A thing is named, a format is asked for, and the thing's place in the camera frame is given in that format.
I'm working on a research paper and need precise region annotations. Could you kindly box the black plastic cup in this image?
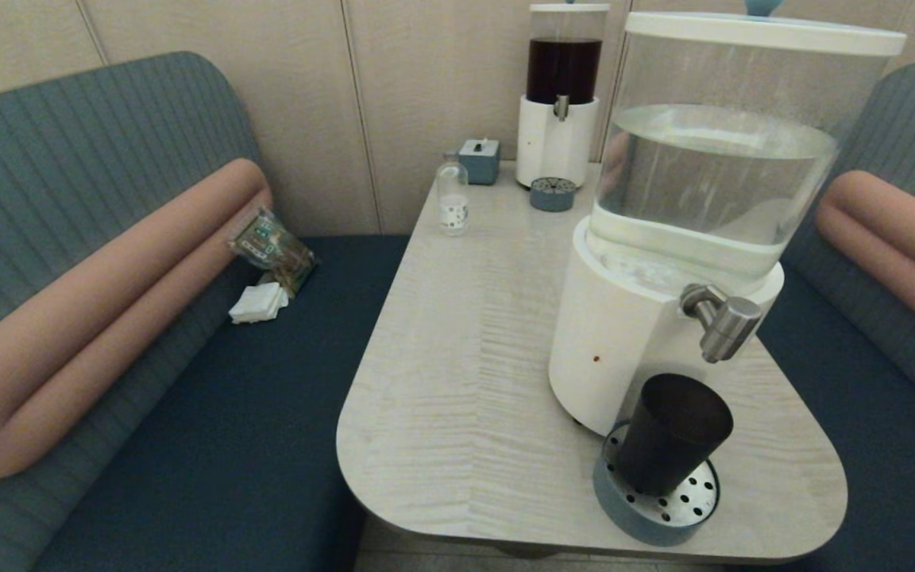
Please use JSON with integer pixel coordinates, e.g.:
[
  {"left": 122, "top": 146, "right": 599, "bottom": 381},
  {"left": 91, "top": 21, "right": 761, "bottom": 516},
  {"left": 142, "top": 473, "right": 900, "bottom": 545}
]
[{"left": 615, "top": 373, "right": 735, "bottom": 497}]

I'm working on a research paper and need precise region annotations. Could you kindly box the clear glass bottle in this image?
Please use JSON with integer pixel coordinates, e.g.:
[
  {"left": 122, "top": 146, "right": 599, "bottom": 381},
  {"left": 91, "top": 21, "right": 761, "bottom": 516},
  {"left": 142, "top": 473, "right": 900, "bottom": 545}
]
[{"left": 436, "top": 151, "right": 470, "bottom": 237}]

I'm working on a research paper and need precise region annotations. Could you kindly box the blue-grey square box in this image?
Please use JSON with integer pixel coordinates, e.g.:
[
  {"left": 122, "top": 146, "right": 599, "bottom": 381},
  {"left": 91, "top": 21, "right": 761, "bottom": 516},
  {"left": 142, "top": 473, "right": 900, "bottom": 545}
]
[{"left": 458, "top": 138, "right": 501, "bottom": 186}]

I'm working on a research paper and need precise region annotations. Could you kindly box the blue perforated drip tray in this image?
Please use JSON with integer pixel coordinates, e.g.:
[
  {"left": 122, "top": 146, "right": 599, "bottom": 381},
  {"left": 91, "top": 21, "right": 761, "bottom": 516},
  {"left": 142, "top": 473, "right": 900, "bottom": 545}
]
[{"left": 530, "top": 176, "right": 577, "bottom": 213}]

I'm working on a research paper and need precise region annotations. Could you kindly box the dark drink dispenser white base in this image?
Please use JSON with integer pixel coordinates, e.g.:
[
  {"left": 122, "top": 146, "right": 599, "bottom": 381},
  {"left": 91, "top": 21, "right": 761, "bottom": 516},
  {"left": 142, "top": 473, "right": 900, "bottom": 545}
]
[{"left": 515, "top": 3, "right": 611, "bottom": 191}]

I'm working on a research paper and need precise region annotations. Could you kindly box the clear water dispenser white base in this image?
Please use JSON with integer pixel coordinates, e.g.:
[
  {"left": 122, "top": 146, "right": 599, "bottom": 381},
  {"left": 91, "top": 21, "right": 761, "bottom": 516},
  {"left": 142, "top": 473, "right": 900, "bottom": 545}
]
[{"left": 548, "top": 11, "right": 907, "bottom": 438}]

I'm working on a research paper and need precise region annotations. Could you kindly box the clear plastic snack packet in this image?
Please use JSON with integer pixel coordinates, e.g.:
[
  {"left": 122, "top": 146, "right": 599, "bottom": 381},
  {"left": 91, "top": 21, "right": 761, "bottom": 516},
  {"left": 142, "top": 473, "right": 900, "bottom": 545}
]
[{"left": 226, "top": 207, "right": 318, "bottom": 298}]

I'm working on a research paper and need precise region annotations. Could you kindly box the white folded napkin stack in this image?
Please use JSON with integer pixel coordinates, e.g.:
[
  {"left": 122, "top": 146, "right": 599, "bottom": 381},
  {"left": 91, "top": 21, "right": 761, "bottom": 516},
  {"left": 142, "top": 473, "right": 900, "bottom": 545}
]
[{"left": 228, "top": 281, "right": 290, "bottom": 325}]

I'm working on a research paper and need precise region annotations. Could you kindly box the round metal drip tray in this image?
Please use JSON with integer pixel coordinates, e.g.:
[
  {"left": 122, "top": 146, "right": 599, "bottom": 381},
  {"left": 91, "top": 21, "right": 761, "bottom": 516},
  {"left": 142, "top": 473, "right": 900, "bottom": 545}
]
[{"left": 593, "top": 419, "right": 720, "bottom": 547}]

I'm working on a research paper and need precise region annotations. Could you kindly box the teal upholstered bench sofa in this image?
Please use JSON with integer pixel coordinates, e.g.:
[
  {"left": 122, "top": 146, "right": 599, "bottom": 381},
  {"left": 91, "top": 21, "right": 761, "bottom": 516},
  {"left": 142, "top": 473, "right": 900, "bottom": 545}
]
[
  {"left": 732, "top": 62, "right": 915, "bottom": 572},
  {"left": 0, "top": 52, "right": 411, "bottom": 572}
]

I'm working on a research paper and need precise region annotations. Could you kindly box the pink cylindrical bolster cushion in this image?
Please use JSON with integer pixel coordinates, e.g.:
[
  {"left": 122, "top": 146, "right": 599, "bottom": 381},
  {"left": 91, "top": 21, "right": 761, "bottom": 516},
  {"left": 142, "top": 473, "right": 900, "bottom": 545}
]
[
  {"left": 0, "top": 158, "right": 274, "bottom": 481},
  {"left": 814, "top": 170, "right": 915, "bottom": 354}
]

